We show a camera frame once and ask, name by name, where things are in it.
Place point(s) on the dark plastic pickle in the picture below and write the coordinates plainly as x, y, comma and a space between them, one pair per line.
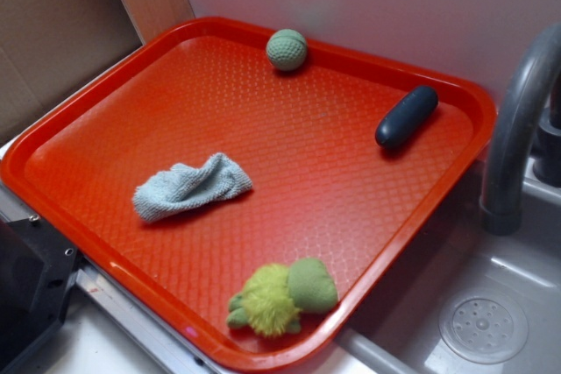
402, 121

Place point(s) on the red plastic tray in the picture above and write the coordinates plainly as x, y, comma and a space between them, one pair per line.
321, 185

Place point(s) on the light blue cloth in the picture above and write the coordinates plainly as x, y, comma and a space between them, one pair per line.
183, 188

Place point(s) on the green dimpled ball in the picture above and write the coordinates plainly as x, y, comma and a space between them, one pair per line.
286, 50

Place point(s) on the green plush toy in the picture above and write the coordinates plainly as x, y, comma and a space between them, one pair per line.
275, 297

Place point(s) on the grey toy sink basin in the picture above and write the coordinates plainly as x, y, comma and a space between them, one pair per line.
460, 300

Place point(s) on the grey toy faucet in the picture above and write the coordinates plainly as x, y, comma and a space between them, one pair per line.
528, 116

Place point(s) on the brown cardboard panel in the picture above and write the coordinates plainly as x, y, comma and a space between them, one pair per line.
51, 48

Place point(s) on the aluminium frame rail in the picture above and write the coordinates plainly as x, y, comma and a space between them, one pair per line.
108, 331

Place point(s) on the black metal bracket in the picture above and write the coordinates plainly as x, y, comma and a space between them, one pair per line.
38, 270

